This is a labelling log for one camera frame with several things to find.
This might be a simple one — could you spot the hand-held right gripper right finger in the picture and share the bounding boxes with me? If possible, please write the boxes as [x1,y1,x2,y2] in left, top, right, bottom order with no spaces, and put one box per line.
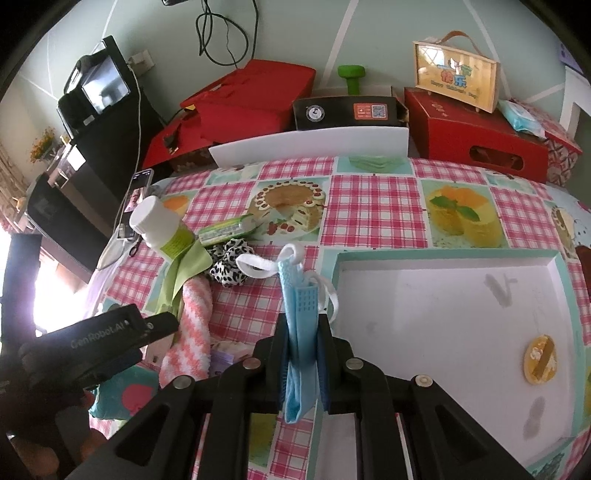
[316,316,536,480]

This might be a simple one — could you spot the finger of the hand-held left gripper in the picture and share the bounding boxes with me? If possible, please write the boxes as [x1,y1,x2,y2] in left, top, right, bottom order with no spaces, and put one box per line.
[21,304,180,370]

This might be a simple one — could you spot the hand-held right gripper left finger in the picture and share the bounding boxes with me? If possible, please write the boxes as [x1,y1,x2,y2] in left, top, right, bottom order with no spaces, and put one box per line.
[65,313,291,480]

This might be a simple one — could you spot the blue face mask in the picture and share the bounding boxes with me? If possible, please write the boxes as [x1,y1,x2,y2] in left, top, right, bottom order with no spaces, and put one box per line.
[236,244,340,424]

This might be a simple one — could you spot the pink striped towel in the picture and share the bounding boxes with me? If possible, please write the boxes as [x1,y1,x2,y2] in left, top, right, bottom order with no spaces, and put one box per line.
[159,279,214,386]

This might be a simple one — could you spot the green cloth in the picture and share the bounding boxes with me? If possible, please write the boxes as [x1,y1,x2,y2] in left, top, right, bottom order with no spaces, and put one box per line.
[154,240,214,319]

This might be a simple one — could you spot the leopard print scrunchie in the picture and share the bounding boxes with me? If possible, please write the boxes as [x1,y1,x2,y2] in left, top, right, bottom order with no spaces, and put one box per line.
[205,239,256,287]

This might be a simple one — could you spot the white bottle with green label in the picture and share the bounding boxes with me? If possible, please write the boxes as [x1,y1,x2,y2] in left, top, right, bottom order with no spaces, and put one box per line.
[129,195,195,259]

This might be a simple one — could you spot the small green box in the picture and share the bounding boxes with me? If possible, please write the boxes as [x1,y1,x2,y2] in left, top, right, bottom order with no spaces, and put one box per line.
[198,215,262,245]

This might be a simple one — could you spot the smartphone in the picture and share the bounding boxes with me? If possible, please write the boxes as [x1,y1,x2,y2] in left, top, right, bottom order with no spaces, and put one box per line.
[117,168,154,241]

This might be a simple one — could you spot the black cabinet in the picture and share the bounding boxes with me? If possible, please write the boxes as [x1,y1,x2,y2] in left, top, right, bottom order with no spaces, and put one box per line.
[27,90,166,283]

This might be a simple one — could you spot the pink checkered tablecloth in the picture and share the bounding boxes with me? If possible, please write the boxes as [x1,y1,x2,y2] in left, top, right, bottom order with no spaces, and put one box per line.
[88,154,591,480]

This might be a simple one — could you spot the yellow flowers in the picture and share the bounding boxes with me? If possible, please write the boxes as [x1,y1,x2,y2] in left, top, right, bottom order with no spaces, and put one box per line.
[30,128,63,162]

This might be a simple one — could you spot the round orange sticker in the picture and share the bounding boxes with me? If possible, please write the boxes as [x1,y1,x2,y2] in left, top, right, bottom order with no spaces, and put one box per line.
[523,335,559,384]

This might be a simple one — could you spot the white board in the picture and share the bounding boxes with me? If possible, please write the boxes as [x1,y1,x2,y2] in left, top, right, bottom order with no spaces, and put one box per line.
[209,126,411,168]

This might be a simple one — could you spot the black tablet screen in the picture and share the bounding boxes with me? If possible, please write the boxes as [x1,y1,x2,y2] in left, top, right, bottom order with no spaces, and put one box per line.
[58,36,133,136]

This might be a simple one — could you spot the black box with gauge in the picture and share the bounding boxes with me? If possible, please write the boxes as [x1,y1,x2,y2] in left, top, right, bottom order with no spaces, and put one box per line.
[292,95,409,132]

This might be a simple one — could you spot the large flat red box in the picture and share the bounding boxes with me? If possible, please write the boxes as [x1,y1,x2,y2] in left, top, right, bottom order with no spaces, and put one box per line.
[141,59,317,171]

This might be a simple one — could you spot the green dumbbell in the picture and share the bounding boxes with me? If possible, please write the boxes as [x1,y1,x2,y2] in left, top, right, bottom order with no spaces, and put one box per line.
[337,65,365,95]

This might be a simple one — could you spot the red patterned box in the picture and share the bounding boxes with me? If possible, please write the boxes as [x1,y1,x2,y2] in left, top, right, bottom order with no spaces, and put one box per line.
[545,113,583,188]

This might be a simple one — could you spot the blue wet wipes pack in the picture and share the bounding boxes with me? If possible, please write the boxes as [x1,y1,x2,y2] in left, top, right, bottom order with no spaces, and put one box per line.
[499,99,548,138]

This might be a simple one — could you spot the white shelf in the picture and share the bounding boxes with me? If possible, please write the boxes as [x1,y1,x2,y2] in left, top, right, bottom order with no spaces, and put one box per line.
[558,44,591,139]

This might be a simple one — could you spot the white cable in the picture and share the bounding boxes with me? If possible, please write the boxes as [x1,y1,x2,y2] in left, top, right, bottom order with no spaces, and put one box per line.
[95,55,143,272]

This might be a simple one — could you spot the red box with handle cutout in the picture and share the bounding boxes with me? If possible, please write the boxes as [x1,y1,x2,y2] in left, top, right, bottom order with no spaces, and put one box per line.
[404,87,550,183]

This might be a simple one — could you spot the white wall socket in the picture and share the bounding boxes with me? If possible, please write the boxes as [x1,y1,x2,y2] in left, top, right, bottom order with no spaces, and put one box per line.
[127,50,155,75]

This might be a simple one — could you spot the black wall cable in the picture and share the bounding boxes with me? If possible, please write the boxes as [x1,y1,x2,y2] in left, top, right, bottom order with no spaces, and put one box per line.
[196,0,259,70]

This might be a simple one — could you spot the yellow gift bag with handle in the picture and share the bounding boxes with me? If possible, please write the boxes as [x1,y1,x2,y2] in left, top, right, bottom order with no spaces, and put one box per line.
[412,31,502,114]

